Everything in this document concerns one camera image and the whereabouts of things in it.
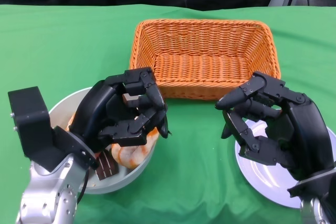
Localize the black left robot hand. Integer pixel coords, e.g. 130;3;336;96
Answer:
68;67;170;154

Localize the green tablecloth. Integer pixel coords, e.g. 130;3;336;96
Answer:
0;3;336;224

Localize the orange wicker basket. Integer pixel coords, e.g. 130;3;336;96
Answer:
129;18;282;101

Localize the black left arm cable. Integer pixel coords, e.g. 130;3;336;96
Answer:
77;168;89;206

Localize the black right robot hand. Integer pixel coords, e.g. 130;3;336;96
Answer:
214;71;336;182

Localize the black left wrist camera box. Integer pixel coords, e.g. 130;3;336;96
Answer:
7;86;65;170

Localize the chocolate layered cake slice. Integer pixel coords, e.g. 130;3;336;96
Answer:
94;150;119;182

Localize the grey-green ribbed bowl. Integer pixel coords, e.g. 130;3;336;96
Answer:
47;87;158;195

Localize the orange-striped bread with dark hole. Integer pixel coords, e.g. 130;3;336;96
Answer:
111;129;158;169

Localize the white round plate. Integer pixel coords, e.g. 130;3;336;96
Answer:
235;118;336;209

